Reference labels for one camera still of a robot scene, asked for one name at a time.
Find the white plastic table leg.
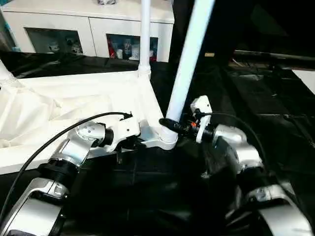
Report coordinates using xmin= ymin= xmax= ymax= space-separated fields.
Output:
xmin=137 ymin=0 xmax=153 ymax=80
xmin=158 ymin=0 xmax=217 ymax=145
xmin=0 ymin=59 xmax=18 ymax=89

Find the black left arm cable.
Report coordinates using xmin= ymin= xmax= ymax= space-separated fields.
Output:
xmin=0 ymin=112 xmax=134 ymax=228

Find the white glass-door cabinet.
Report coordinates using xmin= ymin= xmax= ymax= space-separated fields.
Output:
xmin=0 ymin=0 xmax=176 ymax=62

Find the white board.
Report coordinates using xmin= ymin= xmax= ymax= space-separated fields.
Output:
xmin=294 ymin=69 xmax=315 ymax=95

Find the black metal rail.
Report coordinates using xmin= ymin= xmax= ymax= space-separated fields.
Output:
xmin=233 ymin=48 xmax=315 ymax=65

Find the black mat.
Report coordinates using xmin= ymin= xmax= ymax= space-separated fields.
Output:
xmin=0 ymin=49 xmax=315 ymax=236

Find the white plastic table top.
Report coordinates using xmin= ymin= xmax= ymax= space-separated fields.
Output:
xmin=0 ymin=70 xmax=180 ymax=176

